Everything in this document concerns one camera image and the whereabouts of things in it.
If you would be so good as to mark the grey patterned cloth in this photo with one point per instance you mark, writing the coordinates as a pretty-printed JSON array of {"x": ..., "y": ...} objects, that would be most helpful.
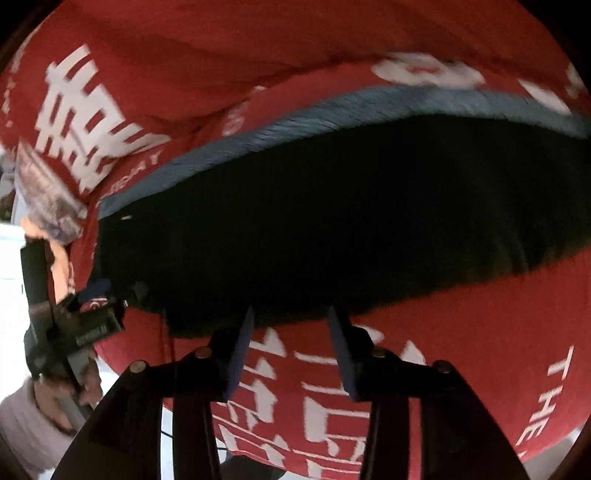
[{"x": 48, "y": 189}]

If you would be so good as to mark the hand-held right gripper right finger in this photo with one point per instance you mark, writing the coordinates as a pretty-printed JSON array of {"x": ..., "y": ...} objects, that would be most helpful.
[{"x": 342, "y": 357}]

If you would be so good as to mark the pale orange cloth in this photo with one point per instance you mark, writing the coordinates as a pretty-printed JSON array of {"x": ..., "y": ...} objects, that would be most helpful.
[{"x": 57, "y": 258}]

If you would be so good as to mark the black pants with grey waistband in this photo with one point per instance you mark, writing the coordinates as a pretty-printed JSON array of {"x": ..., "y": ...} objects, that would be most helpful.
[{"x": 323, "y": 207}]

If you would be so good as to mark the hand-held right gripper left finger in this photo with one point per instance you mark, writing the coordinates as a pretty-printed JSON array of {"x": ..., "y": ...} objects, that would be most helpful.
[{"x": 241, "y": 355}]

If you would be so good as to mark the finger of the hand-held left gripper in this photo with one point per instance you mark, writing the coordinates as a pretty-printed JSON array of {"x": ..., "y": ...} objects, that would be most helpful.
[
  {"x": 134, "y": 294},
  {"x": 98, "y": 288}
]

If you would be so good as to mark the red printed blanket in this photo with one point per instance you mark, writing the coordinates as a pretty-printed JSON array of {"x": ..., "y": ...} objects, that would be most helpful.
[{"x": 184, "y": 46}]

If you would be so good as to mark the person's left hand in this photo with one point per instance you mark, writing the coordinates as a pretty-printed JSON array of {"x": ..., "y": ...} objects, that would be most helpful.
[{"x": 57, "y": 401}]

